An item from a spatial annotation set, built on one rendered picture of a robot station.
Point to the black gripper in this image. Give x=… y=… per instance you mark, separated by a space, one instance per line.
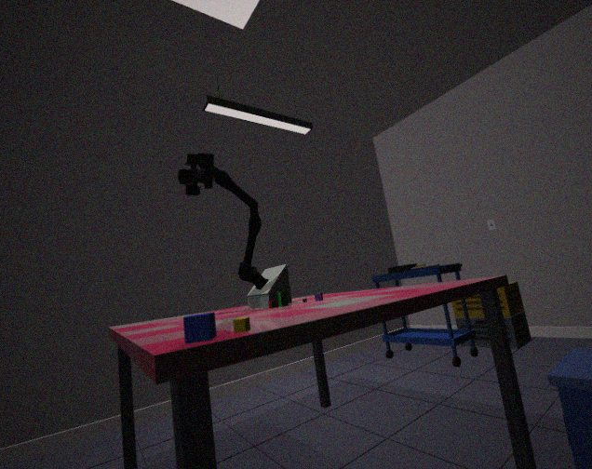
x=192 y=188

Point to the small yellow block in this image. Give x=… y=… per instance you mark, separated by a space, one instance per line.
x=241 y=324

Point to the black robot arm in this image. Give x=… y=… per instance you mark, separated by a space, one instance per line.
x=206 y=161

